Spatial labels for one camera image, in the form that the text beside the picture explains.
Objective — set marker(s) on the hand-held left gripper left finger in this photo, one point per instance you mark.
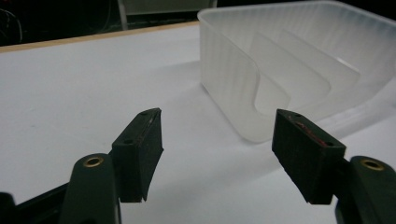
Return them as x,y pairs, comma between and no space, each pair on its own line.
134,161

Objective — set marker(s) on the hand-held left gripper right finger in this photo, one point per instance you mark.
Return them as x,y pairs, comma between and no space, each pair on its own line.
308,155

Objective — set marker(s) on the translucent white plastic organizer bin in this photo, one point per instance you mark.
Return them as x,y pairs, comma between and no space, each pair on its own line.
289,62

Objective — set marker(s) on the grey metal stand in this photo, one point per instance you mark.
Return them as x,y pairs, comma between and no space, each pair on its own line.
146,9

